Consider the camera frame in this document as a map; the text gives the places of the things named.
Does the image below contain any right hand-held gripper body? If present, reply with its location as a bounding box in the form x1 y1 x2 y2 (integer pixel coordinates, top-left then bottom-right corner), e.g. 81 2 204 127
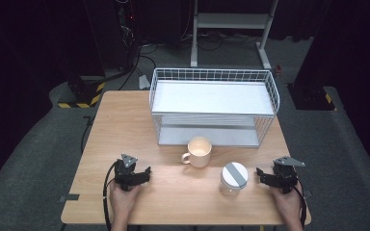
272 155 306 195

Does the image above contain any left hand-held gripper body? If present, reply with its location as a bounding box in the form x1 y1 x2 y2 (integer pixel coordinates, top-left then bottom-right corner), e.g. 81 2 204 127
113 153 143 193

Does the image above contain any clear jar with white lid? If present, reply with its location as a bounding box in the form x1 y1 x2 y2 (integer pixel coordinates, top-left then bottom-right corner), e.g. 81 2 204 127
219 161 250 196

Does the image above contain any person's right hand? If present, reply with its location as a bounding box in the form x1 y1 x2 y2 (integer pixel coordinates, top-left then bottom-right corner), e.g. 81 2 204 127
270 183 304 223

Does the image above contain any cream ceramic mug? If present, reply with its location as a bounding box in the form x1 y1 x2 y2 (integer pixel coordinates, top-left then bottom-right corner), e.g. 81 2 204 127
180 136 213 169

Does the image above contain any grey tape strip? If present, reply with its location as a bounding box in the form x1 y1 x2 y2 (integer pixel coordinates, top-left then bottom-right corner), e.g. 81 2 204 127
59 193 81 203

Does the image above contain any black yellow striped stand base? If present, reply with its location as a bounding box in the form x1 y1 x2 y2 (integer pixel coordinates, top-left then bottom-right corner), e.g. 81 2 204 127
57 74 107 110
286 83 338 112

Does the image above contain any grey power adapter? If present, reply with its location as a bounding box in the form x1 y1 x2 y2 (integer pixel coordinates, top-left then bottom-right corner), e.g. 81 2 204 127
137 74 151 90

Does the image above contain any dark equipment tower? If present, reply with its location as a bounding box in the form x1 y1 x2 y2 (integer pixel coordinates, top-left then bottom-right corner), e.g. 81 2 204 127
82 0 140 74

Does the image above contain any white metal stand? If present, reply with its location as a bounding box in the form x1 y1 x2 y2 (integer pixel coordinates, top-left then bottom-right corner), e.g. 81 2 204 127
189 0 279 70

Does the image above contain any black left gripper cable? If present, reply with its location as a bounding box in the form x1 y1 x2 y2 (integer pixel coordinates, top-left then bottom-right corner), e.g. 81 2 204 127
101 161 119 231

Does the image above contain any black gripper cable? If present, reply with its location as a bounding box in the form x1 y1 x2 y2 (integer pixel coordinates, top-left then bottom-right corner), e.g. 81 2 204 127
101 161 119 231
292 182 308 229

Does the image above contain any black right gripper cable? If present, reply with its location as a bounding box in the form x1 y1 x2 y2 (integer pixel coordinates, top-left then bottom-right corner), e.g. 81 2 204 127
292 182 308 229

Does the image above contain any black floor cable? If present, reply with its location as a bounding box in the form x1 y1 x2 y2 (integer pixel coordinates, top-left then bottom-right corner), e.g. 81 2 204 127
118 43 159 91

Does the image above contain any bundle of dark floor cables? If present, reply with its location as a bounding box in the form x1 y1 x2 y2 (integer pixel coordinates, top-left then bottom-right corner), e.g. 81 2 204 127
180 31 262 52

